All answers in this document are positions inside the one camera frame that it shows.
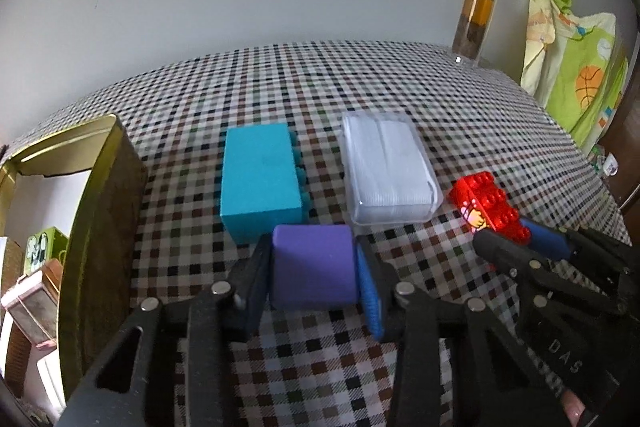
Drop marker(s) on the green printed blanket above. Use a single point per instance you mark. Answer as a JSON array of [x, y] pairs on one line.
[[580, 77]]

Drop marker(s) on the dark wooden door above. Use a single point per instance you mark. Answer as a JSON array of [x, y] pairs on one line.
[[622, 157]]

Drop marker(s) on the person's right hand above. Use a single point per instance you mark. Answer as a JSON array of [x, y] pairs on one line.
[[572, 409]]

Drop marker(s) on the green cube box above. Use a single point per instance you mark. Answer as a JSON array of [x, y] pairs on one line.
[[46, 244]]

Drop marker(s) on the brown framed card box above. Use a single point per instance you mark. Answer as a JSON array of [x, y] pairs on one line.
[[30, 307]]

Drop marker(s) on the gold metal tin box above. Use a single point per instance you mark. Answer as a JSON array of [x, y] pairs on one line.
[[95, 247]]

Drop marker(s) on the white paper lining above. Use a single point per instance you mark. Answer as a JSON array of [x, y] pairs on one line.
[[47, 369]]

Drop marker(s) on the clear plastic box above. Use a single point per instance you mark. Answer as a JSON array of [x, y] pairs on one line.
[[387, 167]]

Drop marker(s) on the white mug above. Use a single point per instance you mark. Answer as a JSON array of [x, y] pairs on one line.
[[610, 166]]

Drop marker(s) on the red building block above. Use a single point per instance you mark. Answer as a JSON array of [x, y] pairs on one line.
[[487, 204]]

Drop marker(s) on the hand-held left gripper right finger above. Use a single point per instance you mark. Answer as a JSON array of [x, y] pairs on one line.
[[370, 297]]

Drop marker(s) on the purple block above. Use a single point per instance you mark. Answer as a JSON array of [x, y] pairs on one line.
[[312, 267]]

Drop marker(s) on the teal building block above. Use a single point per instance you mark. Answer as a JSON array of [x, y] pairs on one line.
[[260, 177]]

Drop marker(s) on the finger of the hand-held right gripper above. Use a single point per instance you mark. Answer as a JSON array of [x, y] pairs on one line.
[[502, 252], [547, 243]]

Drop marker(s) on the glass tea bottle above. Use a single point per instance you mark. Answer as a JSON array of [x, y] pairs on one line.
[[475, 17]]

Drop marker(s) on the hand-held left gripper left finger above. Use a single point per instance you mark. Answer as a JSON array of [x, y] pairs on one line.
[[252, 292]]

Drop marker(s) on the white and gold small box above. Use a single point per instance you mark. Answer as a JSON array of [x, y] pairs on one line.
[[4, 249]]

